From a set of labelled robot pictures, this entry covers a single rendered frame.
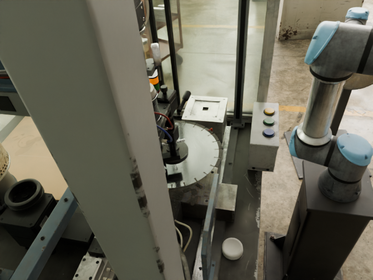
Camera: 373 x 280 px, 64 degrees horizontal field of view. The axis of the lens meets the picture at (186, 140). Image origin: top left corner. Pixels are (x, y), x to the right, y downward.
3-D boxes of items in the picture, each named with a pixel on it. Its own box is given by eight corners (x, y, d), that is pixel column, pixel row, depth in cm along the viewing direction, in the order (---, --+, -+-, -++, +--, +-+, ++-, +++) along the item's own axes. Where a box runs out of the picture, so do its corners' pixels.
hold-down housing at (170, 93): (168, 134, 98) (160, 80, 84) (182, 136, 96) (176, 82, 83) (161, 145, 94) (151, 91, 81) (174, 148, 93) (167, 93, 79)
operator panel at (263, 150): (251, 126, 147) (253, 101, 137) (274, 128, 144) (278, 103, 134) (247, 169, 127) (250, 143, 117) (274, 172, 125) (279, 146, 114)
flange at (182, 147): (168, 138, 115) (167, 133, 113) (193, 146, 110) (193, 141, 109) (151, 156, 108) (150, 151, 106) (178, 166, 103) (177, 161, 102)
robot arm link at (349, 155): (361, 186, 104) (374, 160, 95) (320, 173, 110) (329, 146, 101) (366, 164, 112) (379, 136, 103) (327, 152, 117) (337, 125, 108)
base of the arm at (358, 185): (356, 174, 121) (363, 156, 114) (363, 204, 110) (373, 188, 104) (316, 169, 124) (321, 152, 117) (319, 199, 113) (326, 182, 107)
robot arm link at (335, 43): (324, 174, 110) (373, 43, 69) (284, 160, 117) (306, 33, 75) (333, 149, 116) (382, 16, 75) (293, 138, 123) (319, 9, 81)
